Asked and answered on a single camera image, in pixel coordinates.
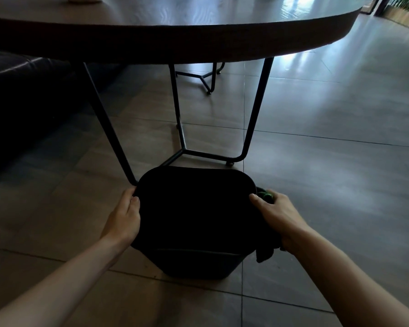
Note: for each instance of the round wooden table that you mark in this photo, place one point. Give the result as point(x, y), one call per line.
point(177, 27)

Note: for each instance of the person's right hand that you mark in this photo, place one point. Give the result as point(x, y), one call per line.
point(281, 214)

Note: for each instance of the black metal table frame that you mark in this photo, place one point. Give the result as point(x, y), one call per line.
point(206, 76)
point(180, 132)

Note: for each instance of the person's left thumb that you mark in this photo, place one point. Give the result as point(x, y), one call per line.
point(135, 209)

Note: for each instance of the dark green cloth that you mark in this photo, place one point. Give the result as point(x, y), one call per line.
point(267, 234)

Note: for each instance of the dark leather sofa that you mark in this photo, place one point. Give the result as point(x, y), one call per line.
point(24, 108)

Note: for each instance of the person's left forearm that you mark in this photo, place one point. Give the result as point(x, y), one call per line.
point(51, 286)

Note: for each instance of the person's left hand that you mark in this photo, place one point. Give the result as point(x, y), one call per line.
point(122, 219)

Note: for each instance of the person's right forearm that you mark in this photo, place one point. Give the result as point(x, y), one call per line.
point(347, 279)

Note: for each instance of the person's right thumb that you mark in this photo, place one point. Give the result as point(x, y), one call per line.
point(259, 206)

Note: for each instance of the wooden planter with green plants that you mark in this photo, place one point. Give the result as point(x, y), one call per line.
point(404, 10)

